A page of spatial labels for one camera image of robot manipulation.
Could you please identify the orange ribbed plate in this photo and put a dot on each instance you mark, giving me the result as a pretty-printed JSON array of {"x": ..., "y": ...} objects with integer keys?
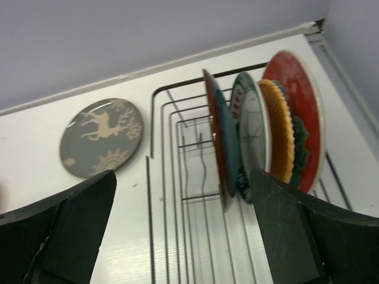
[{"x": 283, "y": 146}]

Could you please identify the grey deer plate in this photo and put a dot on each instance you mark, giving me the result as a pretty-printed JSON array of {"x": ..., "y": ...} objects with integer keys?
[{"x": 103, "y": 136}]

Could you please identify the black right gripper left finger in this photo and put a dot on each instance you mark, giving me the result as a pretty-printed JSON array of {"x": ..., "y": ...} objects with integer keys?
[{"x": 57, "y": 239}]

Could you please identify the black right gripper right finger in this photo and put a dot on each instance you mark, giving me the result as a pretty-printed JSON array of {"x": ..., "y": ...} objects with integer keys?
[{"x": 308, "y": 240}]

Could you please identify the white plate green text rim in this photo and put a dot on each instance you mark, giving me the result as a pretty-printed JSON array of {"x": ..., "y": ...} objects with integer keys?
[{"x": 250, "y": 116}]

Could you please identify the dark teal blossom plate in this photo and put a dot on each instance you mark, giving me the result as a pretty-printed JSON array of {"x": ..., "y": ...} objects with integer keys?
[{"x": 224, "y": 139}]

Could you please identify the black wire dish rack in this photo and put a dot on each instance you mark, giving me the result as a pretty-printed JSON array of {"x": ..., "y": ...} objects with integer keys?
[{"x": 193, "y": 238}]

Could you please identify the red and teal plate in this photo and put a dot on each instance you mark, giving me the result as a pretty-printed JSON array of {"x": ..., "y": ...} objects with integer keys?
[{"x": 293, "y": 75}]

